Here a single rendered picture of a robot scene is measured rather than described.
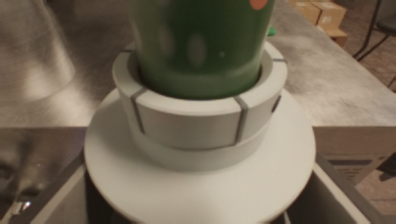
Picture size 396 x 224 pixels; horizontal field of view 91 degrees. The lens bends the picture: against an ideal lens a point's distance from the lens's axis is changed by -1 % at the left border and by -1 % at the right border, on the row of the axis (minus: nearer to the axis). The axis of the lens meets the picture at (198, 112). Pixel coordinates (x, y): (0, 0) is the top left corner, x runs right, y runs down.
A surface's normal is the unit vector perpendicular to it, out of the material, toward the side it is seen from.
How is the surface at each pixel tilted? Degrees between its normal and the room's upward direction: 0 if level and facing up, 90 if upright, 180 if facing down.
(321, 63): 0
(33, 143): 90
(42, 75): 90
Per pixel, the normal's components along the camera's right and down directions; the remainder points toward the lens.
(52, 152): 0.00, 0.69
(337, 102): 0.00, -0.73
